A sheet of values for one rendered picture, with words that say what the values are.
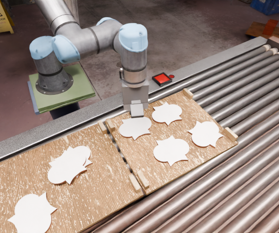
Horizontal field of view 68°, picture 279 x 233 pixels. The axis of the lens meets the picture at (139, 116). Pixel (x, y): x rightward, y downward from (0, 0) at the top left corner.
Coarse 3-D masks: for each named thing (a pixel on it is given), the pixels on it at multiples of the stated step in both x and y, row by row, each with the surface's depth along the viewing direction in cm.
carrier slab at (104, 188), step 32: (96, 128) 83; (32, 160) 73; (96, 160) 73; (0, 192) 65; (32, 192) 65; (64, 192) 65; (96, 192) 65; (128, 192) 65; (0, 224) 59; (64, 224) 59
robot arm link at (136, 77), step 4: (120, 68) 62; (124, 72) 60; (128, 72) 59; (132, 72) 59; (136, 72) 59; (140, 72) 59; (144, 72) 61; (124, 76) 62; (128, 76) 60; (132, 76) 60; (136, 76) 60; (140, 76) 60; (144, 76) 62; (128, 80) 62; (132, 80) 61; (136, 80) 61; (140, 80) 62
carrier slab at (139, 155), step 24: (168, 96) 96; (120, 120) 86; (192, 120) 86; (120, 144) 78; (144, 144) 78; (192, 144) 78; (216, 144) 78; (144, 168) 71; (168, 168) 71; (192, 168) 71
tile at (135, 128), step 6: (126, 120) 85; (132, 120) 85; (138, 120) 85; (144, 120) 85; (150, 120) 85; (120, 126) 82; (126, 126) 82; (132, 126) 82; (138, 126) 82; (144, 126) 82; (150, 126) 82; (120, 132) 80; (126, 132) 80; (132, 132) 80; (138, 132) 80; (144, 132) 80
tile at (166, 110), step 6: (156, 108) 89; (162, 108) 89; (168, 108) 89; (174, 108) 89; (180, 108) 89; (156, 114) 87; (162, 114) 87; (168, 114) 87; (174, 114) 87; (180, 114) 87; (156, 120) 85; (162, 120) 85; (168, 120) 85; (174, 120) 85; (180, 120) 86
